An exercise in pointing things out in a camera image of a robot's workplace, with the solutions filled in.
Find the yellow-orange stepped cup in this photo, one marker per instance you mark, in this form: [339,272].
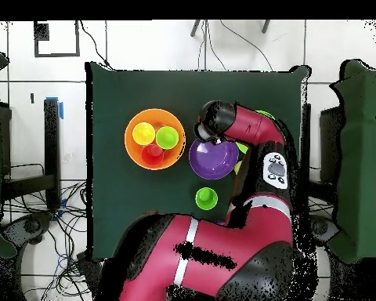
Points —
[143,134]

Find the dark office chair base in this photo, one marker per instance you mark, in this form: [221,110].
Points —
[31,225]

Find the blue tape strip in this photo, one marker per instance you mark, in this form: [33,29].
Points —
[61,111]

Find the grey tripod leg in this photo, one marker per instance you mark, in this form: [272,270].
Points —
[195,29]
[265,26]

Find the grey office chair base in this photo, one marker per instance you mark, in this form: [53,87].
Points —
[324,229]

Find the black stand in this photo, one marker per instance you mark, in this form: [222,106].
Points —
[51,141]

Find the orange-red cup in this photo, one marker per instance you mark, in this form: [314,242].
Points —
[152,156]

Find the black power strip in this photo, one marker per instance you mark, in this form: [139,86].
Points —
[89,269]

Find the light green tapered cup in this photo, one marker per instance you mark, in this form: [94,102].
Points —
[167,138]

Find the large yellow-orange bowl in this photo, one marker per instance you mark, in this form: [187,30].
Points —
[134,156]

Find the green stepped cup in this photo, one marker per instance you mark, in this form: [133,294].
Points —
[206,198]

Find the black box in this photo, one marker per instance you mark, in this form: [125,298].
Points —
[330,141]

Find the purple bowl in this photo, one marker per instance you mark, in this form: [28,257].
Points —
[213,160]

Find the green bowl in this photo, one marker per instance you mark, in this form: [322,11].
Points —
[242,148]

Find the dark green tablecloth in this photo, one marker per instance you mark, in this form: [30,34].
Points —
[138,200]

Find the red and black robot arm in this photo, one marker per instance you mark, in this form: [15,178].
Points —
[238,238]

